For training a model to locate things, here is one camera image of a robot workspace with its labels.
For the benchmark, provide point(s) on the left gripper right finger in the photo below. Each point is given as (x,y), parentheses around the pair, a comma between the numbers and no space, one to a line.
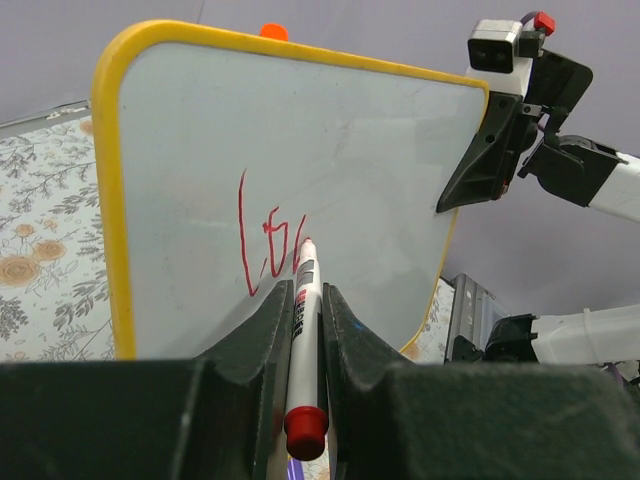
(392,418)

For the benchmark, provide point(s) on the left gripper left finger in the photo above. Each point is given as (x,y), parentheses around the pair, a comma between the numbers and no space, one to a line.
(218,415)

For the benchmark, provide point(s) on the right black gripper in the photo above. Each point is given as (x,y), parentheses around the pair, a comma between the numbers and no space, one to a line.
(508,128)

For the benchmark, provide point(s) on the red capped whiteboard marker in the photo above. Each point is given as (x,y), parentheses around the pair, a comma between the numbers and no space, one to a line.
(306,420)

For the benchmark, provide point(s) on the yellow framed whiteboard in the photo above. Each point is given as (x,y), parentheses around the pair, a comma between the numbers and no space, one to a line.
(219,153)

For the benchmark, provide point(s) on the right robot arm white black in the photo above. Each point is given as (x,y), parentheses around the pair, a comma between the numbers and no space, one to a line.
(532,92)

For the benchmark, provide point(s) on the floral patterned table mat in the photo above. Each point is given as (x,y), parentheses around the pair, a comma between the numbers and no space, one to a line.
(54,287)

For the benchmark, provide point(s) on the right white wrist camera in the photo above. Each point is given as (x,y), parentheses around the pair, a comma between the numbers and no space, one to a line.
(502,53)

